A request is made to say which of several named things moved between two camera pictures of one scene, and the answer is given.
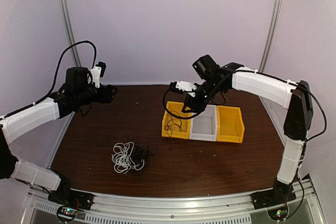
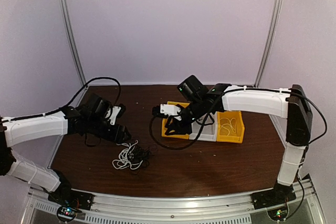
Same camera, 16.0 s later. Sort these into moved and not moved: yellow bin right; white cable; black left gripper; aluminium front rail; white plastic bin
Moved: white cable; black left gripper
Not moved: white plastic bin; aluminium front rail; yellow bin right
